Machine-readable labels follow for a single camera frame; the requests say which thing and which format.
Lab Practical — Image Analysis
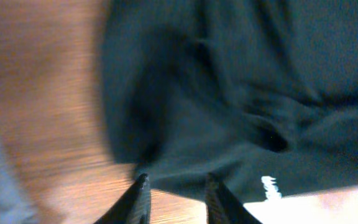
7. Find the black polo shirt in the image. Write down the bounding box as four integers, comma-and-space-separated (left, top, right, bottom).
101, 0, 358, 202

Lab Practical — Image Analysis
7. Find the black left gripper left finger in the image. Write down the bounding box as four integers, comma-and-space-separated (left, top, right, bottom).
94, 174, 151, 224

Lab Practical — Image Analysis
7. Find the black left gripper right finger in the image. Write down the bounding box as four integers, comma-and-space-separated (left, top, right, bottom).
204, 173, 262, 224

